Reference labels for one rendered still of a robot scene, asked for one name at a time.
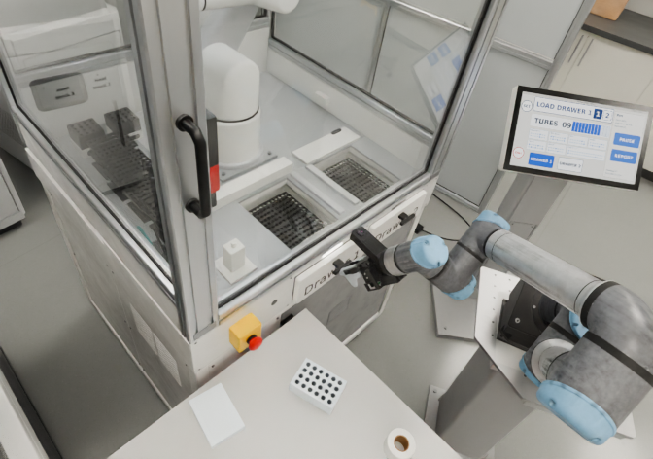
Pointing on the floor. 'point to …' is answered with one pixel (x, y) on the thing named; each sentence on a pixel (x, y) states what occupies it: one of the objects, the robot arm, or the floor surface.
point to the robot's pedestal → (478, 403)
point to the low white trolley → (292, 408)
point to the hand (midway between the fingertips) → (346, 266)
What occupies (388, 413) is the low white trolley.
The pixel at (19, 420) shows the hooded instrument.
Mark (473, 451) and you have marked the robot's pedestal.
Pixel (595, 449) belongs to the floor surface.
